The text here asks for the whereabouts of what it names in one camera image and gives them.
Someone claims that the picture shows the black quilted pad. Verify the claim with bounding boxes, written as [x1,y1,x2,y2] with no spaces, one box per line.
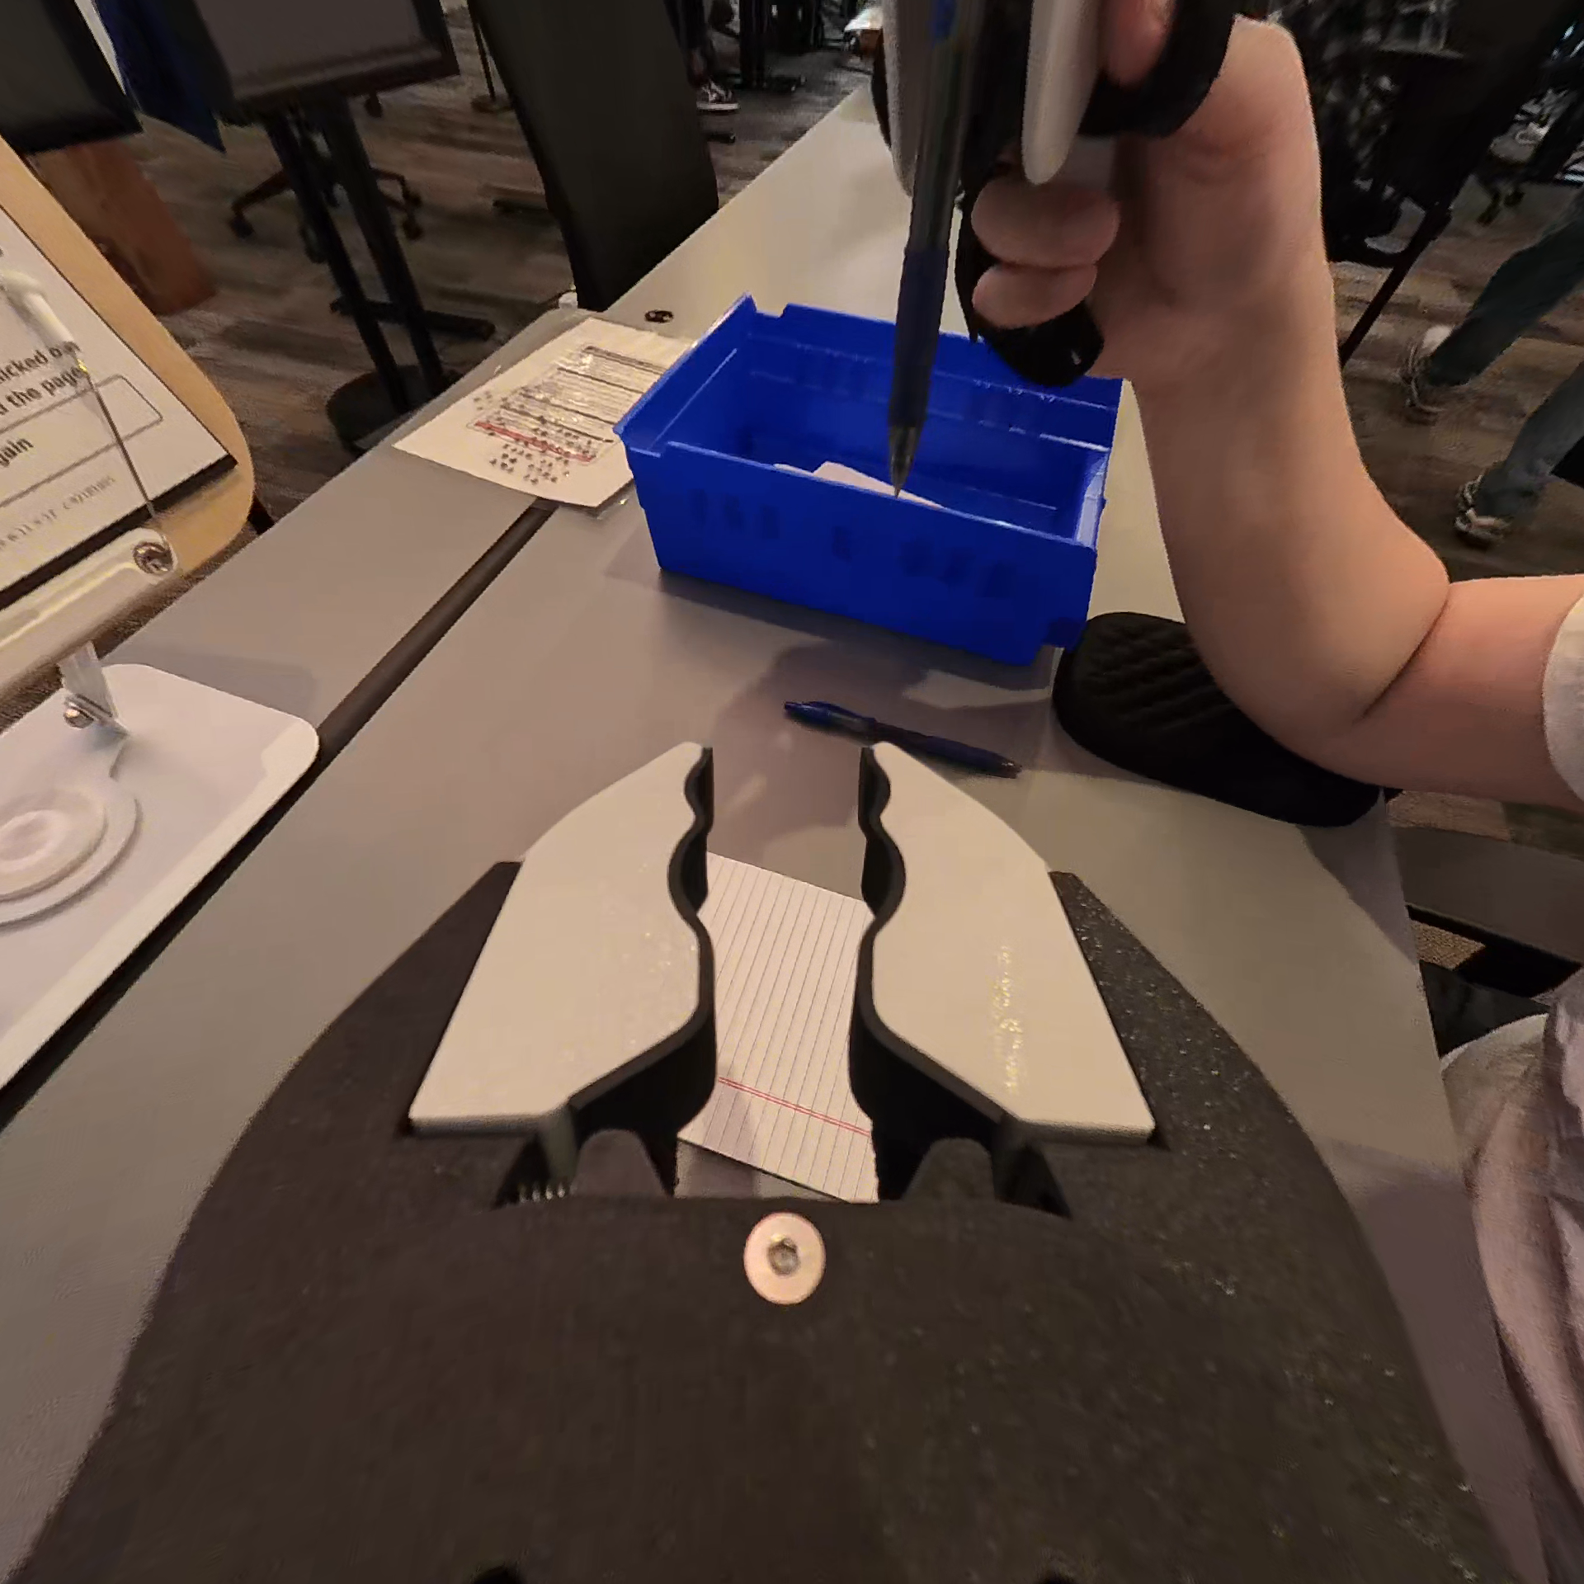
[1054,613,1399,828]

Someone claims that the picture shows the person's right hand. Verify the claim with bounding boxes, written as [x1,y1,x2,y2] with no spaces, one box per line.
[969,0,1341,400]

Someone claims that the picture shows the white printed paper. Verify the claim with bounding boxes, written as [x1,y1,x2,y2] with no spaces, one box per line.
[394,315,694,510]

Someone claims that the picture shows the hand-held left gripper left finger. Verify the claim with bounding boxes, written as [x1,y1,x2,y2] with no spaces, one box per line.
[406,743,720,1188]

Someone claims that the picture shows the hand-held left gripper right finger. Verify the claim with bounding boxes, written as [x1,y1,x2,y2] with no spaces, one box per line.
[851,743,1158,1200]

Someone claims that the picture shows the blue pen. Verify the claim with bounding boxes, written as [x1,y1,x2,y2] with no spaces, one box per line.
[888,0,992,500]
[783,702,1022,779]

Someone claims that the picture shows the wooden post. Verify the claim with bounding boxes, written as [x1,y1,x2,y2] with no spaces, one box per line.
[25,142,219,317]

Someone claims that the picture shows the person's right forearm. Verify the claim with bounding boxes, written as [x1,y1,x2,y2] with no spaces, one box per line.
[1120,285,1584,813]

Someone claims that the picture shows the blue plastic bin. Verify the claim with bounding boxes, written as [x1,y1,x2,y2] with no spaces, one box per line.
[615,295,1124,666]

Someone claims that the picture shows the white lined notepad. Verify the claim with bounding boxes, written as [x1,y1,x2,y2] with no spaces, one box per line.
[679,855,881,1202]

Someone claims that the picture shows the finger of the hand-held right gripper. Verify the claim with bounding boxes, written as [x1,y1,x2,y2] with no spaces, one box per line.
[881,0,943,198]

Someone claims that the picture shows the instruction board on white stand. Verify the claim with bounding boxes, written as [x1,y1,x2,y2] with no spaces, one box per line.
[0,136,321,1090]

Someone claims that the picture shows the large black panel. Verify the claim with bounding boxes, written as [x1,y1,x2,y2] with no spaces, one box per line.
[470,0,720,312]

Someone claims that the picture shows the blue hanging cloth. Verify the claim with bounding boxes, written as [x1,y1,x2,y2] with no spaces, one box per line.
[98,0,230,151]

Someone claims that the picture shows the written lined paper sheet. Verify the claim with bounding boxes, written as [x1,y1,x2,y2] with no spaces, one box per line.
[773,459,954,510]

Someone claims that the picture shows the person's white shirt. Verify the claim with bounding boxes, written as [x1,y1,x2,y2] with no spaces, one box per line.
[1441,594,1584,1584]

